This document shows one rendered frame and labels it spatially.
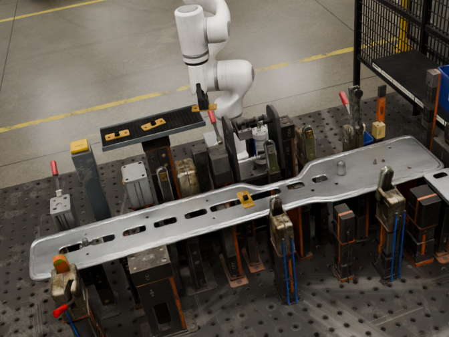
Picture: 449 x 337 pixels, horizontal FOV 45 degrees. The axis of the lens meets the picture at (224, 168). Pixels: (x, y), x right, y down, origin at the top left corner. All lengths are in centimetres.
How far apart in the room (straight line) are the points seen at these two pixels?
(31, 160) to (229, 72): 241
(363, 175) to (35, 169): 278
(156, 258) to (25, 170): 264
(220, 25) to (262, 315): 93
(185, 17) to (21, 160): 286
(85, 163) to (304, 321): 91
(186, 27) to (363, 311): 104
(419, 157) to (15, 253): 158
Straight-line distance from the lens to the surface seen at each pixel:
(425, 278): 196
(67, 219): 186
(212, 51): 211
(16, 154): 439
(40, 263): 178
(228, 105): 219
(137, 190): 181
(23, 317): 208
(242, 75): 212
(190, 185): 183
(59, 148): 427
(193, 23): 162
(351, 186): 181
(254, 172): 195
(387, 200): 170
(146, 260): 161
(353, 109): 194
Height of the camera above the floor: 215
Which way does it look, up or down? 36 degrees down
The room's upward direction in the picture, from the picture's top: 9 degrees counter-clockwise
